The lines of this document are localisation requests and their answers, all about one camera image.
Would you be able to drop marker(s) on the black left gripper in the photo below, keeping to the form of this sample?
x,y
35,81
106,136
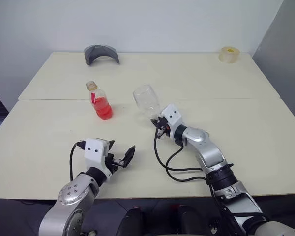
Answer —
x,y
113,163

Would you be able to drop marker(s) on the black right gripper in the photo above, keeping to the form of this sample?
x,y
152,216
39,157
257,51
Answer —
x,y
163,126

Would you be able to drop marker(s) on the clear plastic bottle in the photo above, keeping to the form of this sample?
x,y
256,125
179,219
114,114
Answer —
x,y
146,99

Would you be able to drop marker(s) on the bottle with red liquid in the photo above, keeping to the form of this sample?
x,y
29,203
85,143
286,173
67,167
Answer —
x,y
102,108

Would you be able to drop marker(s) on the clear packing tape roll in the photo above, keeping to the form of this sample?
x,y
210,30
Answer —
x,y
229,56

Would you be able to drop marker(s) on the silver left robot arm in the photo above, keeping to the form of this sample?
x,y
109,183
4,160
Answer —
x,y
71,204

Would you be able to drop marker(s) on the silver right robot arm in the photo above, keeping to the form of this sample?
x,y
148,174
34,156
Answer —
x,y
211,152

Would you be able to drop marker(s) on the grey curved plastic shell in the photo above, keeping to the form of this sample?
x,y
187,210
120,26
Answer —
x,y
102,51

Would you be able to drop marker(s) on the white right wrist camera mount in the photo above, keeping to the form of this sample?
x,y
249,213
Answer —
x,y
173,116

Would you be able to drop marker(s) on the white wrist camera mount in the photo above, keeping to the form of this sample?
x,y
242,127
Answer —
x,y
94,153
173,116

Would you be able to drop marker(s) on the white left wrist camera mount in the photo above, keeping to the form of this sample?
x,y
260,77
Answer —
x,y
94,153

